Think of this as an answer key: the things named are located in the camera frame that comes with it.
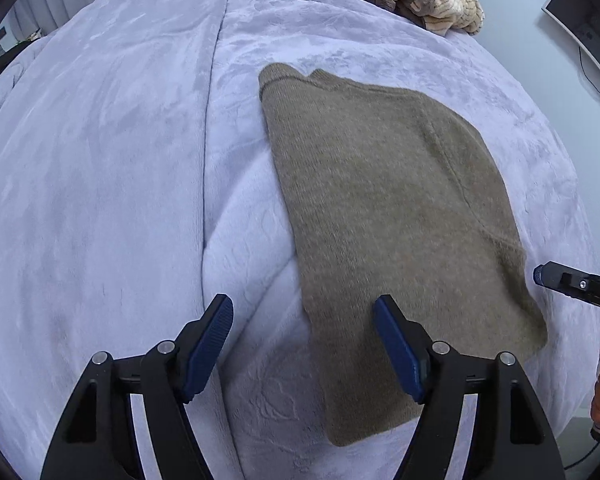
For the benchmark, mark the lavender plush bed blanket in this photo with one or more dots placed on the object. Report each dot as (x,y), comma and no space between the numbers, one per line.
(136,182)

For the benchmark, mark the olive knit sweater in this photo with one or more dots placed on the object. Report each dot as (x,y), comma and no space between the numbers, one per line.
(390,192)

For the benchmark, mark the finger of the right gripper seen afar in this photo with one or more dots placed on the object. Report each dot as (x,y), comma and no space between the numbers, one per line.
(569,282)

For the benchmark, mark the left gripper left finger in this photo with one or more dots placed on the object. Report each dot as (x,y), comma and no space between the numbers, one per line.
(174,372)

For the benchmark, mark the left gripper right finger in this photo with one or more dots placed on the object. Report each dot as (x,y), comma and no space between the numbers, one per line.
(425,376)

